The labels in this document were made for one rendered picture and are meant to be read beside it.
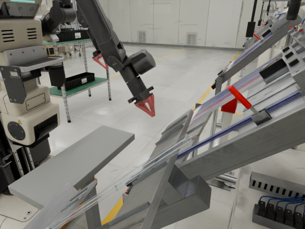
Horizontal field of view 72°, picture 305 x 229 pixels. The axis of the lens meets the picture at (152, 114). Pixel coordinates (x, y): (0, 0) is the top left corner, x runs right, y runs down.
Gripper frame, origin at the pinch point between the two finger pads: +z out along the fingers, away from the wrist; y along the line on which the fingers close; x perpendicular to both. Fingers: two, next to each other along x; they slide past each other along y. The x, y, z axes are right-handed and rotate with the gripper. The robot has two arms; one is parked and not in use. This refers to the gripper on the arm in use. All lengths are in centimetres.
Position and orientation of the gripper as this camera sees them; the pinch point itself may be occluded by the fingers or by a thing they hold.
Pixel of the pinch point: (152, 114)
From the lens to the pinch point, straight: 77.9
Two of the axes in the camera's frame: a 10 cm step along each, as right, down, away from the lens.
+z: 4.9, 8.6, 1.5
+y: 4.2, -3.8, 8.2
